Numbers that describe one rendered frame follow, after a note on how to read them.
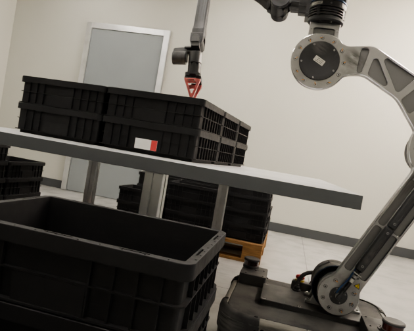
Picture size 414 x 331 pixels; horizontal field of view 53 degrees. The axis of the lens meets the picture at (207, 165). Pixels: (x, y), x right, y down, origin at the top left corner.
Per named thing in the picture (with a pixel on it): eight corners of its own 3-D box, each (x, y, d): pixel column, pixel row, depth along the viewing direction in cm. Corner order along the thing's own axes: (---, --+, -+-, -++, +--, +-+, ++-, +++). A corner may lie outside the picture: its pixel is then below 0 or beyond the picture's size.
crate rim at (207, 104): (225, 117, 177) (225, 111, 177) (204, 106, 148) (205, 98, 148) (139, 104, 188) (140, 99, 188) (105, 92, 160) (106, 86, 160)
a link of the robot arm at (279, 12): (296, -5, 182) (295, 3, 187) (273, -7, 184) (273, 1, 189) (293, 11, 179) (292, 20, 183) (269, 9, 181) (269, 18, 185)
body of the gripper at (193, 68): (184, 75, 174) (186, 58, 174) (186, 83, 184) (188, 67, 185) (200, 77, 173) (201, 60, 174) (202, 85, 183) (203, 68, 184)
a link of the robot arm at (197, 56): (201, 48, 177) (203, 53, 182) (185, 48, 178) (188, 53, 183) (200, 64, 176) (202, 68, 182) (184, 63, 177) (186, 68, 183)
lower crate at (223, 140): (232, 166, 206) (236, 142, 206) (216, 165, 177) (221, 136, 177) (158, 153, 218) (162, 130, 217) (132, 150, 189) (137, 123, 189)
